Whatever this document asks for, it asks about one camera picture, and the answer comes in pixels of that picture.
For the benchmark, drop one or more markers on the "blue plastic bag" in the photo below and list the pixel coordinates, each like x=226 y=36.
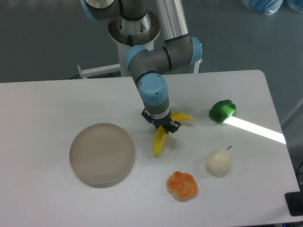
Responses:
x=264 y=7

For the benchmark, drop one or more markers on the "orange twisted bread roll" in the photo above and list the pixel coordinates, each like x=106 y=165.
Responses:
x=182 y=186

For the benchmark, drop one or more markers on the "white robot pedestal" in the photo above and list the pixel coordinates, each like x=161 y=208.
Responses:
x=123 y=56

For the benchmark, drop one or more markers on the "clear plastic bag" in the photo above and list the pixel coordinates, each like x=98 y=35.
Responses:
x=295 y=5

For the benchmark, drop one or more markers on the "yellow banana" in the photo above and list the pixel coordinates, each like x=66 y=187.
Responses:
x=160 y=134

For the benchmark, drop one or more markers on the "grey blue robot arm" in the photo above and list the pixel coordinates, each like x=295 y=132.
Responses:
x=156 y=43

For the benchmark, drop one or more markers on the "green bell pepper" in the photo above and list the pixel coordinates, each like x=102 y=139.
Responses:
x=222 y=110

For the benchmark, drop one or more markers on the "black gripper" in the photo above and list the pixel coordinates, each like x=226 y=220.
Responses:
x=162 y=119

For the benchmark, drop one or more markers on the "pale white pear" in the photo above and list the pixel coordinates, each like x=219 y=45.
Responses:
x=218 y=161

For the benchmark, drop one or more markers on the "white left base strut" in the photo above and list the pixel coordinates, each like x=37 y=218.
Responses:
x=98 y=72

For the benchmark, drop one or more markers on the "beige round plate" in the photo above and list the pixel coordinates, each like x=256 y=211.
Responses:
x=102 y=154

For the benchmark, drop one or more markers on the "black device at table edge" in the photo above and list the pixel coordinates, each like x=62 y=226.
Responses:
x=294 y=202

